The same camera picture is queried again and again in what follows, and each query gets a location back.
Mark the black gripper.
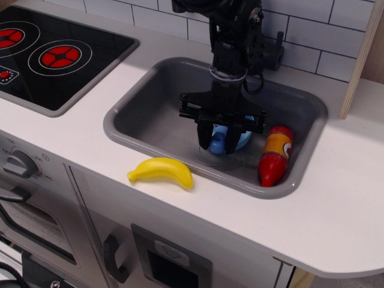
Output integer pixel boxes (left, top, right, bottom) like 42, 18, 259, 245
179, 79, 267, 155

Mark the blue handled toy spoon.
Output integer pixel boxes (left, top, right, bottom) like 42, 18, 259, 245
209, 132, 226, 155

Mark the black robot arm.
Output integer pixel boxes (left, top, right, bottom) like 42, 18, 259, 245
172, 1, 266, 154

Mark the light blue plastic bowl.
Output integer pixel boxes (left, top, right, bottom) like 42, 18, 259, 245
212, 124, 252, 151

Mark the grey plastic sink basin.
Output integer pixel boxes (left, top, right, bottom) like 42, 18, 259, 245
103, 58, 328, 199

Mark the red toy ketchup bottle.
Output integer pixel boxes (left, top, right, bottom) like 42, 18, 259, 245
259, 126, 293, 187

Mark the yellow toy banana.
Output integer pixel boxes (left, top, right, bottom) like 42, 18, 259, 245
127, 157, 194, 189

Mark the dark grey toy faucet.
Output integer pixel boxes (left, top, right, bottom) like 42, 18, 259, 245
262, 31, 284, 71

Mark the grey dispenser panel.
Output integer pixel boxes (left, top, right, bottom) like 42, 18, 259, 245
131, 224, 212, 288

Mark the black toy stovetop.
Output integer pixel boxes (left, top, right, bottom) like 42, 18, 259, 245
1, 5, 139, 118

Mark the grey oven door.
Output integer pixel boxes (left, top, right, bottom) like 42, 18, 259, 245
1, 173, 88, 287

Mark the grey oven knob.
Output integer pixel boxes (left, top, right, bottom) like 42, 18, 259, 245
2, 151, 38, 179

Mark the dark grey cabinet handle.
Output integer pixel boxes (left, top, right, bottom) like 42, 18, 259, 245
103, 235, 130, 284

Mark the light wooden side post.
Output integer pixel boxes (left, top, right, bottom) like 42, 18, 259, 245
338, 1, 383, 119

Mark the black base plate with screw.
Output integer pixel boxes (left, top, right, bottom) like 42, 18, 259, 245
22, 252, 74, 288

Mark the black braided cable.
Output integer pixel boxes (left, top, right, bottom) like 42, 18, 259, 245
0, 261, 28, 288

